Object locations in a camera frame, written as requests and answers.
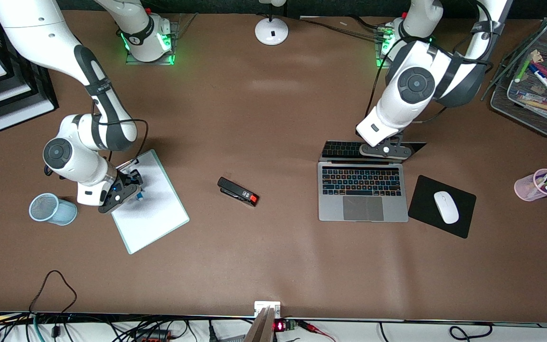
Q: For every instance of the silver laptop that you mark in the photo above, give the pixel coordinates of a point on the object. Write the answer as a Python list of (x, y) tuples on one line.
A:
[(363, 209)]

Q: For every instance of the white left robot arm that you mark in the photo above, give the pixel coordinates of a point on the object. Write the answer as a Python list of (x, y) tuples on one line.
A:
[(416, 85)]

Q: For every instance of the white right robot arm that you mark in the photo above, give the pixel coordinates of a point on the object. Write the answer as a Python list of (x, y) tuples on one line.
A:
[(41, 33)]

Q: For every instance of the white marker with blue label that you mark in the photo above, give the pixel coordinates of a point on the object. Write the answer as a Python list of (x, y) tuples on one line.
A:
[(534, 96)]

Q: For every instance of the white marker with blue cap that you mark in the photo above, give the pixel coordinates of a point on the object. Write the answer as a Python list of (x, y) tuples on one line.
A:
[(546, 81)]

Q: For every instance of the light blue mesh cup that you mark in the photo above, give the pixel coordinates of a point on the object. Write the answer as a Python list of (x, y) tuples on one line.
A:
[(64, 213)]

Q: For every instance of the mint clipboard with white paper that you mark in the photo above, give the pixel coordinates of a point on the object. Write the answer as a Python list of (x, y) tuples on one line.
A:
[(159, 223)]

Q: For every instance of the black scissors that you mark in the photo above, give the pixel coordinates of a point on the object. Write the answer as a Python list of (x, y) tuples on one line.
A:
[(46, 171)]

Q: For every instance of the black mouse pad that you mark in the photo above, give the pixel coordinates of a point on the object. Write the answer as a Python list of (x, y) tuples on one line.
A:
[(425, 209)]

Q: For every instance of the black stapler with red tip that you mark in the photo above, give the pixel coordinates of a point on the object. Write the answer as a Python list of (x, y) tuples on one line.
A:
[(235, 191)]

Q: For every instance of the white computer mouse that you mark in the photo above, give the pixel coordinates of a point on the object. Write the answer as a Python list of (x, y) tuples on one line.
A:
[(446, 207)]

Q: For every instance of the black stacked document tray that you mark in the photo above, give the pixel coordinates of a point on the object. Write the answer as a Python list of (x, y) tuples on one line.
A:
[(41, 95)]

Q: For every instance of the black mesh desk organizer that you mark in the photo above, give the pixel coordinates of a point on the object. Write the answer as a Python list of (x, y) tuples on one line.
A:
[(501, 102)]

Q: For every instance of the white round lamp stand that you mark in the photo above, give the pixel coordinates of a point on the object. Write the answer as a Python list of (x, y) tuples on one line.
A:
[(271, 33)]

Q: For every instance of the pink translucent pen cup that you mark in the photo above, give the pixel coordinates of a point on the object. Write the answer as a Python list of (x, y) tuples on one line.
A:
[(523, 187)]

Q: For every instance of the tan eraser piece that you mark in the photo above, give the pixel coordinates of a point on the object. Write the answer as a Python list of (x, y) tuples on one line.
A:
[(536, 56)]

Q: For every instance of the small white box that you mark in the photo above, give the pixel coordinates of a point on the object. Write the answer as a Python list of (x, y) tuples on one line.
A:
[(260, 305)]

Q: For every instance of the circuit board with red display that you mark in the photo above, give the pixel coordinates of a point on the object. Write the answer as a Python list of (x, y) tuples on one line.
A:
[(280, 326)]

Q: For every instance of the power strip with orange switch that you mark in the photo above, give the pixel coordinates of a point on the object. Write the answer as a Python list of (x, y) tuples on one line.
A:
[(152, 336)]

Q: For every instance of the wooden post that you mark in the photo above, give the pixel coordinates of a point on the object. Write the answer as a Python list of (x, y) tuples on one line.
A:
[(261, 327)]

